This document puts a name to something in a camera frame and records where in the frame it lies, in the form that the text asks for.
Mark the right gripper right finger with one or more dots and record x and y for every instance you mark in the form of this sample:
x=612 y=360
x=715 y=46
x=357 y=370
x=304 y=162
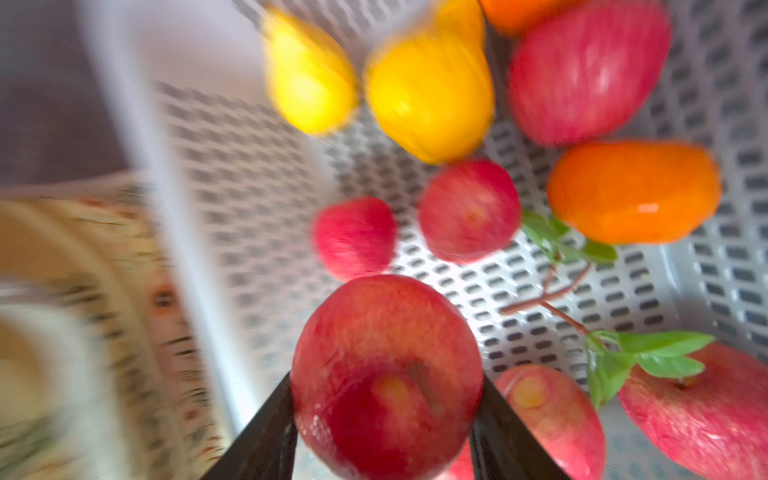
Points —
x=503 y=448

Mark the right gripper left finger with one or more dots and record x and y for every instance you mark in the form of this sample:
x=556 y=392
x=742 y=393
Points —
x=266 y=448

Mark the red apple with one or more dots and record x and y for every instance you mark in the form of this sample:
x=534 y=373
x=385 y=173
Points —
x=386 y=380
x=714 y=424
x=560 y=416
x=355 y=238
x=584 y=73
x=469 y=211

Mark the cream canvas tote bag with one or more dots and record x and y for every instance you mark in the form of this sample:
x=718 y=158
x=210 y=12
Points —
x=100 y=373

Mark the yellow lemon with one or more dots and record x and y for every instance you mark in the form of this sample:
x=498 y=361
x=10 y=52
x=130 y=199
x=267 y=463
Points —
x=430 y=89

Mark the white plastic basket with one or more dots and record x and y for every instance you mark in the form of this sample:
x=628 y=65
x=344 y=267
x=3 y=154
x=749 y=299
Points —
x=238 y=189

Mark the small orange tangerine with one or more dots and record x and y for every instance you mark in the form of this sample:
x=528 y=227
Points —
x=635 y=192

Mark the yellow pear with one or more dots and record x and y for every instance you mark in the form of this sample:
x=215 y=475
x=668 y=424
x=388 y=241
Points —
x=310 y=78

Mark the red apple back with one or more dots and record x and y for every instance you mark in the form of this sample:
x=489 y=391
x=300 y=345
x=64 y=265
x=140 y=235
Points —
x=584 y=73

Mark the orange fruit back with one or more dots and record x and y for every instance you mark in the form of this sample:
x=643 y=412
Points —
x=514 y=17

